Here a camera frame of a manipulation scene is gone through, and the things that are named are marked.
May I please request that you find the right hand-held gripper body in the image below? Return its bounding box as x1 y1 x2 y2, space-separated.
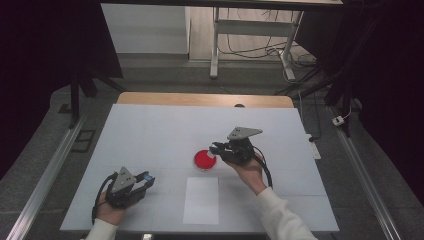
221 126 264 166

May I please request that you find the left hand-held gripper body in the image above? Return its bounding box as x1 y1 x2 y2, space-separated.
104 166 145 210

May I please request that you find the round red ink pad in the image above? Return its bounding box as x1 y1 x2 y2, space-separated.
193 149 218 170

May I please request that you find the white paper sheet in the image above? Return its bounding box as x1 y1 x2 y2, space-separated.
182 176 220 225

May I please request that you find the person's right hand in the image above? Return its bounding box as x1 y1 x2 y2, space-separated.
226 159 268 196

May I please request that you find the person's left hand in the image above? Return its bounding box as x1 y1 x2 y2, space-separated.
96 192 127 227

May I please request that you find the large white table mat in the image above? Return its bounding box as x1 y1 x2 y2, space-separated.
59 103 340 233

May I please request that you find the wooden table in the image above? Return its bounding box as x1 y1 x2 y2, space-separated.
116 91 295 109

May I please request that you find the black stand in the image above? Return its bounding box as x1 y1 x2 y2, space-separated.
274 66 354 138
68 71 128 130

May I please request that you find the black curtain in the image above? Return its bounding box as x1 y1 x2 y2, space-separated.
294 0 424 208
0 0 124 181

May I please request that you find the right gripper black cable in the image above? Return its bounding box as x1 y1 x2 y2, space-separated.
251 145 274 189

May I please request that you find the black rectangular floor frame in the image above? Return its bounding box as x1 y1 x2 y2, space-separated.
71 129 97 154

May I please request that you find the metal floor rail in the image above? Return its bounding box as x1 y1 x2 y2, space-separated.
6 114 88 240
328 106 403 240

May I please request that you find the bundle of black floor cables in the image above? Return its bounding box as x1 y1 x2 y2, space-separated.
218 8 318 68

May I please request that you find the white desk frame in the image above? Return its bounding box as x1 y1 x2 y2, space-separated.
209 6 305 81

